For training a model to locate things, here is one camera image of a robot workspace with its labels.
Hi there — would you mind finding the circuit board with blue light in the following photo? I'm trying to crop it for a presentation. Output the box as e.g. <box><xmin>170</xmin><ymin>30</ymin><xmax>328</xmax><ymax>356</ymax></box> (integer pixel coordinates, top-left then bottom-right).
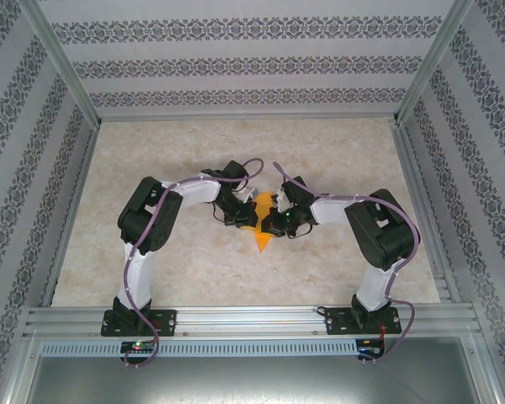
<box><xmin>357</xmin><ymin>338</ymin><xmax>386</xmax><ymax>359</ymax></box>

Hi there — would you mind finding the grey metal panel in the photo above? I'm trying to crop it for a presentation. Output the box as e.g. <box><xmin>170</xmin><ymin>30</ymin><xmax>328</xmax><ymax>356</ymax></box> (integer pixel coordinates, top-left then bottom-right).
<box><xmin>3</xmin><ymin>336</ymin><xmax>504</xmax><ymax>404</ymax></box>

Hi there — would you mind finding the aluminium frame post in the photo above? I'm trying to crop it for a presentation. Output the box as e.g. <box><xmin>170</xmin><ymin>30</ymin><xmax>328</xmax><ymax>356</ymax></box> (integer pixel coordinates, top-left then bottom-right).
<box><xmin>22</xmin><ymin>0</ymin><xmax>103</xmax><ymax>130</ymax></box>
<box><xmin>391</xmin><ymin>0</ymin><xmax>477</xmax><ymax>125</ymax></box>

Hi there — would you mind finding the aluminium frame crossbar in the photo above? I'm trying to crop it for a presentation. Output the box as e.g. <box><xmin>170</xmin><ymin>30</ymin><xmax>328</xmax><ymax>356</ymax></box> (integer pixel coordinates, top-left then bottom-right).
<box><xmin>96</xmin><ymin>111</ymin><xmax>401</xmax><ymax>124</ymax></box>

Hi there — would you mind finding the aluminium table edge rail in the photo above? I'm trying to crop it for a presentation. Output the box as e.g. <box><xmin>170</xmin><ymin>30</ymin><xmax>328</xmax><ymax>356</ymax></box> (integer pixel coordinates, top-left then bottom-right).
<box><xmin>391</xmin><ymin>121</ymin><xmax>464</xmax><ymax>304</ymax></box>
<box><xmin>40</xmin><ymin>124</ymin><xmax>102</xmax><ymax>308</ymax></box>

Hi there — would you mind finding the circuit board with green light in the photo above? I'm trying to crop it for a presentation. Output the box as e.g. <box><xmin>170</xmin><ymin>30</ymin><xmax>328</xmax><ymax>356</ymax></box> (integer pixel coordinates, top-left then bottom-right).
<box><xmin>120</xmin><ymin>341</ymin><xmax>157</xmax><ymax>354</ymax></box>

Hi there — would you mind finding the slotted grey cable duct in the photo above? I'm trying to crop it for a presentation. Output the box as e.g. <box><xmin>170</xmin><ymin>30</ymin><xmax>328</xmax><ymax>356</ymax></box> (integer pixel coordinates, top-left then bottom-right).
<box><xmin>40</xmin><ymin>339</ymin><xmax>359</xmax><ymax>358</ymax></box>

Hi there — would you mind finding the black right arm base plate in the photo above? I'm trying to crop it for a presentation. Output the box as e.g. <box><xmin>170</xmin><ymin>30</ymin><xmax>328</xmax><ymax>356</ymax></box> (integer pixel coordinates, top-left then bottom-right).
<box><xmin>317</xmin><ymin>306</ymin><xmax>401</xmax><ymax>337</ymax></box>

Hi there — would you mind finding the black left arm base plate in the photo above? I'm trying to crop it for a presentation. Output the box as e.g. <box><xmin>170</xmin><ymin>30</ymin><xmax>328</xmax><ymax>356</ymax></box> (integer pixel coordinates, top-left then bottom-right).
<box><xmin>102</xmin><ymin>309</ymin><xmax>178</xmax><ymax>338</ymax></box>

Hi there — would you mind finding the orange paper sheet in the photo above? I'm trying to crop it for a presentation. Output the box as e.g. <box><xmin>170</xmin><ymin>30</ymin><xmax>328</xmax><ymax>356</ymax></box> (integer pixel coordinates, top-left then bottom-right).
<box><xmin>240</xmin><ymin>191</ymin><xmax>278</xmax><ymax>255</ymax></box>

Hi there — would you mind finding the aluminium mounting rail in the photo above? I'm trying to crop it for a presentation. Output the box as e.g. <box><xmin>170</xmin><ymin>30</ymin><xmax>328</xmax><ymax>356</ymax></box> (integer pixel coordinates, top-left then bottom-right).
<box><xmin>23</xmin><ymin>305</ymin><xmax>483</xmax><ymax>340</ymax></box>

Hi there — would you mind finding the thin black right gripper wire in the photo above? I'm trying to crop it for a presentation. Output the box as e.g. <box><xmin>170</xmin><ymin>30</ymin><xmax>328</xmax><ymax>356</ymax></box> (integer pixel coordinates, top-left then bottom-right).
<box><xmin>287</xmin><ymin>221</ymin><xmax>313</xmax><ymax>240</ymax></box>

